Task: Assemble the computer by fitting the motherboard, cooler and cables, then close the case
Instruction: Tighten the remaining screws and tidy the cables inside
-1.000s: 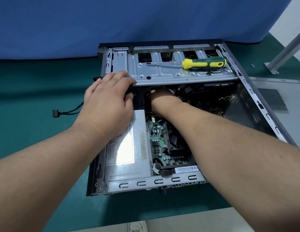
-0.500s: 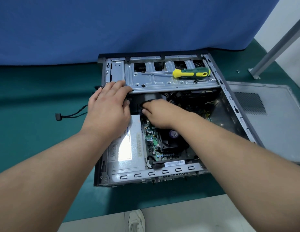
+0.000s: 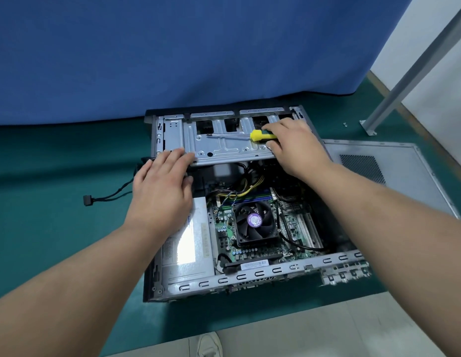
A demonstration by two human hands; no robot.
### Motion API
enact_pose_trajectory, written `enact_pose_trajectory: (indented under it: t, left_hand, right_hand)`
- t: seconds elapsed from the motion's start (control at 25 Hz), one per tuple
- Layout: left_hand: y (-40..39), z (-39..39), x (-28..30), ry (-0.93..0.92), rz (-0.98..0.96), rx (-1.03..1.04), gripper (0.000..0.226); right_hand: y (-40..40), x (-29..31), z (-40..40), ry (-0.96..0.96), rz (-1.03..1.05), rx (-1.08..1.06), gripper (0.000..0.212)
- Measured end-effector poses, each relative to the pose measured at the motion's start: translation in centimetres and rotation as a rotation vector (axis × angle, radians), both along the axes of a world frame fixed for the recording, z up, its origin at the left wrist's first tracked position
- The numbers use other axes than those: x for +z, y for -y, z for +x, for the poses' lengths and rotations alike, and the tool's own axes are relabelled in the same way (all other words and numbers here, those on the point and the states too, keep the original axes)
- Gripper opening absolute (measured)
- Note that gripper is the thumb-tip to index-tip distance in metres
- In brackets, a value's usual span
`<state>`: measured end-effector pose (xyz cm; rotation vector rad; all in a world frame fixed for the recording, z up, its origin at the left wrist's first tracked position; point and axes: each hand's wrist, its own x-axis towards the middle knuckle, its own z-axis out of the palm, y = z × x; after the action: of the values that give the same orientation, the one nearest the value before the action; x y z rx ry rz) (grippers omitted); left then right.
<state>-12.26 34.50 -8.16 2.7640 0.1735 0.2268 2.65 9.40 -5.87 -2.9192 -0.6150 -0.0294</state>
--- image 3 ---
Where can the green motherboard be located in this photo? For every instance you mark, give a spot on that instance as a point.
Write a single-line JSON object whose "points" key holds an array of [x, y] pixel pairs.
{"points": [[297, 228]]}

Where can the person's right thumb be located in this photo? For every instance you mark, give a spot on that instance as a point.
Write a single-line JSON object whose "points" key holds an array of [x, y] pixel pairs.
{"points": [[275, 146]]}

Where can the open desktop computer case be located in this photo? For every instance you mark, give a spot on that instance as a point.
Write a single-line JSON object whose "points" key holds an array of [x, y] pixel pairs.
{"points": [[252, 271]]}

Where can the person's right hand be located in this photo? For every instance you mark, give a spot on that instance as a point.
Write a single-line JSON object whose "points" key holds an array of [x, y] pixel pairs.
{"points": [[299, 148]]}

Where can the grey metal pole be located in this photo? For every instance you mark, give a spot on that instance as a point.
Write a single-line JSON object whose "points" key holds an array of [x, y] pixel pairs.
{"points": [[412, 68]]}

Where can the person's left forearm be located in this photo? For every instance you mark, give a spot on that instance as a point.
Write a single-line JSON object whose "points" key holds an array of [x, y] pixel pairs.
{"points": [[78, 289]]}

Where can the silver power supply unit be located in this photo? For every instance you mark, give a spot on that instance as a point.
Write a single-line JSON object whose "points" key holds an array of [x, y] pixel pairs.
{"points": [[189, 249]]}

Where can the blue curtain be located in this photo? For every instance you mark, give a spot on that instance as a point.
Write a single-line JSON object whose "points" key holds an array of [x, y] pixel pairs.
{"points": [[178, 51]]}

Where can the grey metal drive cage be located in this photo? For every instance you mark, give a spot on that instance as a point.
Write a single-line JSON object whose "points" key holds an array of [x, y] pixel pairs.
{"points": [[223, 144]]}

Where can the person's left middle finger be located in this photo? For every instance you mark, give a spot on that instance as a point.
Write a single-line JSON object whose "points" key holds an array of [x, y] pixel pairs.
{"points": [[175, 159]]}

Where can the person's left thumb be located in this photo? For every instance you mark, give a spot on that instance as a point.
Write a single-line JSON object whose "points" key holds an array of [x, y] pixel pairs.
{"points": [[189, 185]]}

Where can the person's left little finger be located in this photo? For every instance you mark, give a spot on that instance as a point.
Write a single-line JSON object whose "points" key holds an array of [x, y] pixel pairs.
{"points": [[144, 172]]}

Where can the person's left hand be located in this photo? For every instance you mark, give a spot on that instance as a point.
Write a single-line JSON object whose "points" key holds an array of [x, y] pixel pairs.
{"points": [[159, 197]]}

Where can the green floor mat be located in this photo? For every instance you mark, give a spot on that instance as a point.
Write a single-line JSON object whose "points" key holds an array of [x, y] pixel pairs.
{"points": [[59, 174]]}

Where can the white shoe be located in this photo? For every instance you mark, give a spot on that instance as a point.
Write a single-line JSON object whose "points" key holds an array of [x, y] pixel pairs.
{"points": [[208, 345]]}

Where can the black processor cooler fan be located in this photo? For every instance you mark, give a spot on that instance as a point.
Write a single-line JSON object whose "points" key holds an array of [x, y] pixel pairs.
{"points": [[254, 221]]}

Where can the grey metal side panel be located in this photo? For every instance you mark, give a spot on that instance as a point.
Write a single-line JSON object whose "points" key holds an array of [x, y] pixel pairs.
{"points": [[401, 170]]}

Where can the person's right forearm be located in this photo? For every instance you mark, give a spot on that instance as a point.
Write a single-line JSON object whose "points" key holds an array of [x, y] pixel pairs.
{"points": [[394, 241]]}

